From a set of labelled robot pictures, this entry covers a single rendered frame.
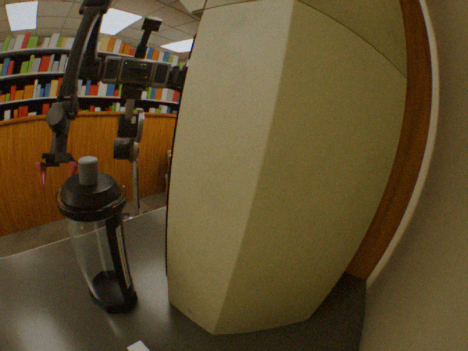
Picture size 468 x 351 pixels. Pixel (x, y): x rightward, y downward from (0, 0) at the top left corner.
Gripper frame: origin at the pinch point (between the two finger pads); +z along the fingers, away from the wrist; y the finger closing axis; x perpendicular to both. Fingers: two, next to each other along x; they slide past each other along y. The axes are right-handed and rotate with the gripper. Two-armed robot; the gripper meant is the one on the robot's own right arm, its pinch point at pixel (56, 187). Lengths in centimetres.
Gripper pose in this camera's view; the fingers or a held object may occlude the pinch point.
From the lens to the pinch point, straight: 61.1
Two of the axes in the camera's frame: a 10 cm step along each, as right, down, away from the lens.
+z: 1.0, 9.9, -1.3
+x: -5.7, 1.7, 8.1
